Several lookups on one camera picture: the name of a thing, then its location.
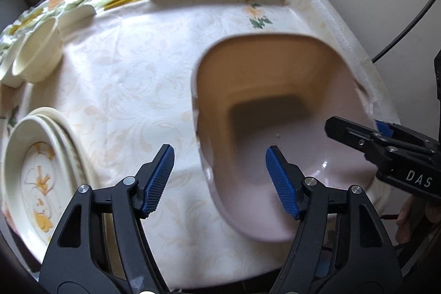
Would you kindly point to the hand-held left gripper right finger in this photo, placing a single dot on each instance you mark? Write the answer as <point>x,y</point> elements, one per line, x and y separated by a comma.
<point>282,183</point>

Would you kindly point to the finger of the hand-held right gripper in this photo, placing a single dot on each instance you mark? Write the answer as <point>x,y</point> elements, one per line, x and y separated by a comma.
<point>351,137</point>
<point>386,130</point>

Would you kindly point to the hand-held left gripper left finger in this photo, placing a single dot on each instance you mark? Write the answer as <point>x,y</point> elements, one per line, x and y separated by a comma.
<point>158,177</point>

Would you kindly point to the pink square bowl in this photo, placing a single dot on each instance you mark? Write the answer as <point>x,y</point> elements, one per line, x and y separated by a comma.
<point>275,73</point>

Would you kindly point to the plain white plate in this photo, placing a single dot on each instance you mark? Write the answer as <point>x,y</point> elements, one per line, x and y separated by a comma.
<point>74,156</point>

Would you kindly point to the cream round bowl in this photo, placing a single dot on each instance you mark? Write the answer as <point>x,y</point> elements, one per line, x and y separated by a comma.
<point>34,51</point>
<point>7,73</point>

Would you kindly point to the floral cream tablecloth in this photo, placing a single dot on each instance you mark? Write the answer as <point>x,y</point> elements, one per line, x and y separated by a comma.
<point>137,80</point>

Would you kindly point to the person's right hand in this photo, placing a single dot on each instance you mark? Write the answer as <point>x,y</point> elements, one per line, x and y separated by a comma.
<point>405,223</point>

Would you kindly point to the duck printed plate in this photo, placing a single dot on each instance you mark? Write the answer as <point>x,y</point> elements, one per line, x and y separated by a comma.
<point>31,177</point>

